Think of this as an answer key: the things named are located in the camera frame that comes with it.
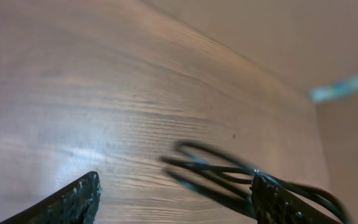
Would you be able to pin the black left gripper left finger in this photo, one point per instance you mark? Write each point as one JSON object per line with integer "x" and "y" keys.
{"x": 75, "y": 203}

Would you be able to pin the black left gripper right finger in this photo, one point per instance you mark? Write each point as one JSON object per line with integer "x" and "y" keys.
{"x": 277, "y": 201}

